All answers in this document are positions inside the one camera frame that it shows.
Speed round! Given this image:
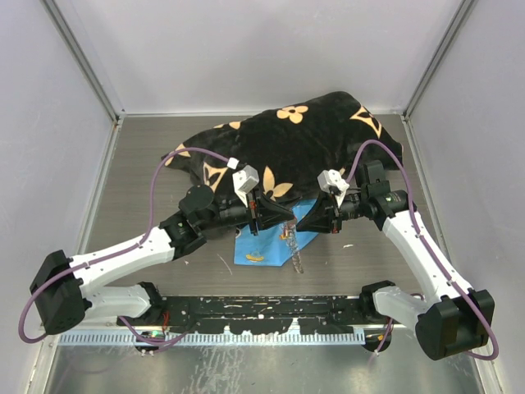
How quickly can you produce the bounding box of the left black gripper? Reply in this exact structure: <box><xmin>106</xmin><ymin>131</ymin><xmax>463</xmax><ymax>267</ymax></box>
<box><xmin>198</xmin><ymin>184</ymin><xmax>293</xmax><ymax>235</ymax></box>

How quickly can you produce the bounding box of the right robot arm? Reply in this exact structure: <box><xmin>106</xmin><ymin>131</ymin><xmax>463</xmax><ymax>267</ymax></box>
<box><xmin>296</xmin><ymin>161</ymin><xmax>495</xmax><ymax>360</ymax></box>

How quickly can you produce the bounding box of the purple cable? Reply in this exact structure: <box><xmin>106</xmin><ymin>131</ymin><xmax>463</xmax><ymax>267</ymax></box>
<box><xmin>18</xmin><ymin>148</ymin><xmax>239</xmax><ymax>354</ymax></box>
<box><xmin>346</xmin><ymin>139</ymin><xmax>500</xmax><ymax>361</ymax></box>

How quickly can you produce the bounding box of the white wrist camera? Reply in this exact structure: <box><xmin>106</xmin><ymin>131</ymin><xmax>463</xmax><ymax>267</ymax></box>
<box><xmin>232</xmin><ymin>165</ymin><xmax>259</xmax><ymax>207</ymax></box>
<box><xmin>317</xmin><ymin>169</ymin><xmax>349</xmax><ymax>208</ymax></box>

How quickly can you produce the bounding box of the blue cartoon print cloth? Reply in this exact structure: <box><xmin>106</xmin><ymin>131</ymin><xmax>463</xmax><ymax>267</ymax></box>
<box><xmin>234</xmin><ymin>199</ymin><xmax>317</xmax><ymax>267</ymax></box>

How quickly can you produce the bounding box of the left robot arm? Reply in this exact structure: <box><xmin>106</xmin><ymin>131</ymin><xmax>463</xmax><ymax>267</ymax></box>
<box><xmin>30</xmin><ymin>185</ymin><xmax>294</xmax><ymax>335</ymax></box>

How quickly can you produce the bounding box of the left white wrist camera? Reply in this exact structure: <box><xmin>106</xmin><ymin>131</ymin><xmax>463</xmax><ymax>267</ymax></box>
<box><xmin>232</xmin><ymin>165</ymin><xmax>259</xmax><ymax>207</ymax></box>

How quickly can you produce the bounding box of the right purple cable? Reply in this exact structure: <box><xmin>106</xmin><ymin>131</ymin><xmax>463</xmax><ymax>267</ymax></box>
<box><xmin>346</xmin><ymin>139</ymin><xmax>500</xmax><ymax>361</ymax></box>

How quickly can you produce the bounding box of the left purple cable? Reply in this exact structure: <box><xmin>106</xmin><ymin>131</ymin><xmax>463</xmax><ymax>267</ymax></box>
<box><xmin>18</xmin><ymin>148</ymin><xmax>239</xmax><ymax>354</ymax></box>

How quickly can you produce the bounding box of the large metal keyring with rings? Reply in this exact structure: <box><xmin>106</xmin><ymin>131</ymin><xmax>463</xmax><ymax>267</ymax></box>
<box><xmin>281</xmin><ymin>218</ymin><xmax>304</xmax><ymax>274</ymax></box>

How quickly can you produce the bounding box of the white slotted cable duct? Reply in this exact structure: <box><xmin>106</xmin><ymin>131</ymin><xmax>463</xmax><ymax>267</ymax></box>
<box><xmin>57</xmin><ymin>328</ymin><xmax>366</xmax><ymax>346</ymax></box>

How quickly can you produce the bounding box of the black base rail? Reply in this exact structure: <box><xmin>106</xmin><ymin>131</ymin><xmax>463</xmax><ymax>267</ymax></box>
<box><xmin>126</xmin><ymin>295</ymin><xmax>388</xmax><ymax>335</ymax></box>

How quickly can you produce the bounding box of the black floral plush pillow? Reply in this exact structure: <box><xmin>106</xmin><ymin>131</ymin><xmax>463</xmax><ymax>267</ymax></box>
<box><xmin>161</xmin><ymin>91</ymin><xmax>404</xmax><ymax>207</ymax></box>

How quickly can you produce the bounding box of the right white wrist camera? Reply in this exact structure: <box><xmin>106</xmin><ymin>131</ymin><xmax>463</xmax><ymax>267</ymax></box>
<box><xmin>317</xmin><ymin>169</ymin><xmax>349</xmax><ymax>208</ymax></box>

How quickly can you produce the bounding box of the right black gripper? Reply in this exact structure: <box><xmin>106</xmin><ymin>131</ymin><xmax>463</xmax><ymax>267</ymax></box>
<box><xmin>295</xmin><ymin>189</ymin><xmax>368</xmax><ymax>234</ymax></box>

